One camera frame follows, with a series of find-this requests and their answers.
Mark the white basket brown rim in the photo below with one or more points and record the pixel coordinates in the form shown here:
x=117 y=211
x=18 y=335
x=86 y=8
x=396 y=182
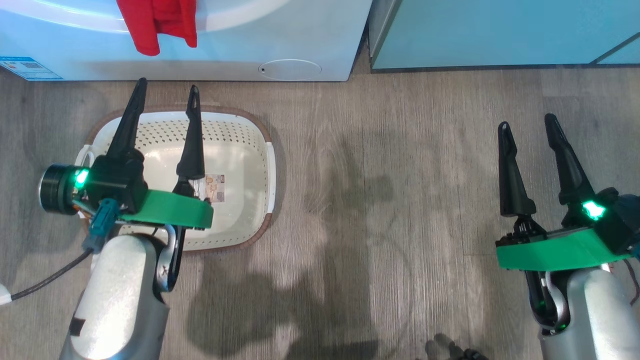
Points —
x=240 y=165

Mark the white front-load washing machine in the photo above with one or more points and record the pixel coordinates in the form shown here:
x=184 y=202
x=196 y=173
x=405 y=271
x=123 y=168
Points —
x=250 y=35

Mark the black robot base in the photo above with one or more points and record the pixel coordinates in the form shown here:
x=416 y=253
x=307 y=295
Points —
x=472 y=354

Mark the printed basket label sticker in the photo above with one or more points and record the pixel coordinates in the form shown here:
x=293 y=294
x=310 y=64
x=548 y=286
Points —
x=214 y=187

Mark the pale green cabinet front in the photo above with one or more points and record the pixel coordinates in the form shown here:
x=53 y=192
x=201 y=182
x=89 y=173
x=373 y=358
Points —
x=490 y=30

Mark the round white filter cover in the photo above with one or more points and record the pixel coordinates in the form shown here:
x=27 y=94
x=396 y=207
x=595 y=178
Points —
x=290 y=69

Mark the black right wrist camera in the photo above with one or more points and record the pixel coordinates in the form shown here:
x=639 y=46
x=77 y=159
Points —
x=620 y=220

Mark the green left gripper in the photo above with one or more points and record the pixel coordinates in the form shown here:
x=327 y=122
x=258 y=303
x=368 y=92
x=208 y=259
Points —
x=175 y=212

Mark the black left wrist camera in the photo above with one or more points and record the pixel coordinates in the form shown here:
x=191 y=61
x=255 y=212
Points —
x=115 y=180

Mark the blue energy label sticker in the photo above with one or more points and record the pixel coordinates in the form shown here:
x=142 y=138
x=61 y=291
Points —
x=30 y=69

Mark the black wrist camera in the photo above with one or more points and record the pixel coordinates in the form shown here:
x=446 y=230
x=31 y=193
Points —
x=115 y=180
x=620 y=220

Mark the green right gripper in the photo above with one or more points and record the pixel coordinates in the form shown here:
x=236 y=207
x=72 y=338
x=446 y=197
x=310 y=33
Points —
x=555 y=250

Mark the red garment white band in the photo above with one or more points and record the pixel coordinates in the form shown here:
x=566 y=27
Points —
x=145 y=25

